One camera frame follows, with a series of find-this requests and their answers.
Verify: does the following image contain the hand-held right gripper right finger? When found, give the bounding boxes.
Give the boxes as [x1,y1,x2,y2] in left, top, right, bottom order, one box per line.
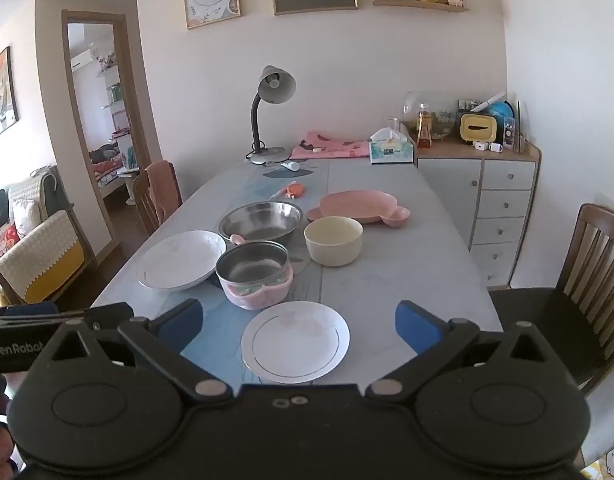
[366,301,560,403]

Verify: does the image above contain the pink bear-shaped plate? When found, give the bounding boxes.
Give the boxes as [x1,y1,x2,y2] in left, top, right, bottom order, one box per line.
[307,190,412,229]

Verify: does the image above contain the wooden wall shelf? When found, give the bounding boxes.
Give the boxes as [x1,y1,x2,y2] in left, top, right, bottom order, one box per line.
[372,0,470,14]

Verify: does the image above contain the large stainless steel bowl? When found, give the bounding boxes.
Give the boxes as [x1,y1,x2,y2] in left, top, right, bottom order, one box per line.
[218,201,304,243]

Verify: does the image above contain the dark wooden slatted chair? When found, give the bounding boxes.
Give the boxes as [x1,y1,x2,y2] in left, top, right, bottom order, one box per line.
[489,203,614,396]

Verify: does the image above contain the pink garment on chair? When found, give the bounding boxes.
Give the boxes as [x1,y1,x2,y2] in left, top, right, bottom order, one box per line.
[146,160,183,227]

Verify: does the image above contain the white air conditioner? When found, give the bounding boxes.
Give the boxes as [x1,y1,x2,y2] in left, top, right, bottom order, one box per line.
[69,49,96,71]

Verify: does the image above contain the white wooden-top cabinet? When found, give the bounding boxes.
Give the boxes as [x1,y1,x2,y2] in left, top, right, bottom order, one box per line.
[416,139,542,289]

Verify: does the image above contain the pink printed cloth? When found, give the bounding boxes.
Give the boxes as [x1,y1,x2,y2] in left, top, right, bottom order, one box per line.
[289,131,372,160]

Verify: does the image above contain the silver lamp base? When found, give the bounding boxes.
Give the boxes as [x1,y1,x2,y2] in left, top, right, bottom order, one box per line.
[246,65,298,166]

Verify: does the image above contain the sofa with cream cover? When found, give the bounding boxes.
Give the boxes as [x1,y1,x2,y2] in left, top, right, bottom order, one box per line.
[0,165,96,307]

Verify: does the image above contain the blue globe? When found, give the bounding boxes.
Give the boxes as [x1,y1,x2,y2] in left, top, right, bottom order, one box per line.
[487,101,516,122]

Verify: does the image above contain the white round plate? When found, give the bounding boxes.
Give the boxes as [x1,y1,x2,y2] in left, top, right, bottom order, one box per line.
[137,230,228,292]
[240,301,351,385]

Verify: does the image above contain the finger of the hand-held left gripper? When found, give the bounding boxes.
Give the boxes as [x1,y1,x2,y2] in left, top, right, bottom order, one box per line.
[52,302,136,335]

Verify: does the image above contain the teal tissue box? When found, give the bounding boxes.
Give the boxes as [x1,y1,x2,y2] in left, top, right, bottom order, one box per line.
[369,127,416,164]

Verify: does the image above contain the cream round bowl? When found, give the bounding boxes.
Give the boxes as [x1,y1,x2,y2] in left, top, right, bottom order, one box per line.
[304,216,364,267]

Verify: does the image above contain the amber glass bottle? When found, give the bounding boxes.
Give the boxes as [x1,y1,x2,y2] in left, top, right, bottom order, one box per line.
[416,104,436,149]

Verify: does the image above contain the pink pot with steel liner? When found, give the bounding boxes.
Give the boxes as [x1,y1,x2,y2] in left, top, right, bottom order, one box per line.
[215,235,294,311]

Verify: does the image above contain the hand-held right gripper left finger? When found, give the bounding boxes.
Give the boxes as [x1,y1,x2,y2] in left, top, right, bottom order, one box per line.
[49,299,234,403]

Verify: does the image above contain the wooden door frame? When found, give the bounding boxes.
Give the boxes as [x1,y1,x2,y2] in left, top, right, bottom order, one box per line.
[61,9,162,262]

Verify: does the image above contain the black framed wall picture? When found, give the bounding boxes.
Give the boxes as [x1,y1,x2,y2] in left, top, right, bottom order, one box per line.
[0,46,20,139]

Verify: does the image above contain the cartoon printed cloth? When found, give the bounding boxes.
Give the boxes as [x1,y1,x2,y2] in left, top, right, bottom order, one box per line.
[581,439,614,480]

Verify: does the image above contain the large clear glass jar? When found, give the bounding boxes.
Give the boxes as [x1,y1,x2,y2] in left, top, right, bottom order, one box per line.
[402,91,461,143]

